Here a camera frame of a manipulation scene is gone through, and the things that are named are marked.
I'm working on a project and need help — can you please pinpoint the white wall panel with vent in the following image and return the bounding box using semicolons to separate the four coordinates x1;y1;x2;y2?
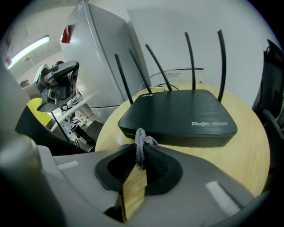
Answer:
163;67;205;84

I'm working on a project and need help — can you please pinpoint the red paper decoration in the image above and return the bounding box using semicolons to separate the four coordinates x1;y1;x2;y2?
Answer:
61;24;75;44

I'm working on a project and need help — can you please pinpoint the black silver cylinder tool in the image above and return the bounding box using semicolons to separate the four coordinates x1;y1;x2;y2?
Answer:
72;123;94;145

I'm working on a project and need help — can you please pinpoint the long ceiling light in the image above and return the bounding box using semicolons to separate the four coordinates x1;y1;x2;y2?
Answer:
8;35;50;65

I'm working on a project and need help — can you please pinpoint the grey cloth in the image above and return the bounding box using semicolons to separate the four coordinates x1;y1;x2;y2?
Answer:
134;127;158;171

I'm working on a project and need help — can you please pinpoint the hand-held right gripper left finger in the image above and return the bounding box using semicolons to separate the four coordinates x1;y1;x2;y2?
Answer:
53;144;137;227

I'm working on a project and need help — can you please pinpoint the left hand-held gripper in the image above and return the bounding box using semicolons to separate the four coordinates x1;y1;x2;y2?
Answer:
34;61;80;113

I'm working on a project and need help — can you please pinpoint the white cable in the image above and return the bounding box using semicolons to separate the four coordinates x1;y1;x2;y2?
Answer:
142;72;165;90

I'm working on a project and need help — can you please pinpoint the black office chair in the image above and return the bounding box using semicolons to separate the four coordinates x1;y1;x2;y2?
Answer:
252;39;284;147

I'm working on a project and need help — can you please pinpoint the black router with antennas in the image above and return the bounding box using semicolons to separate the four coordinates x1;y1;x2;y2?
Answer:
114;29;238;147

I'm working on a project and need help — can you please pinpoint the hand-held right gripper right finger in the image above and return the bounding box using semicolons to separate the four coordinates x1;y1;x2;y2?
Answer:
127;145;256;227

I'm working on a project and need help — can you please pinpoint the silver refrigerator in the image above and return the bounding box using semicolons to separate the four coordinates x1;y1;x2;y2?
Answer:
59;2;156;125

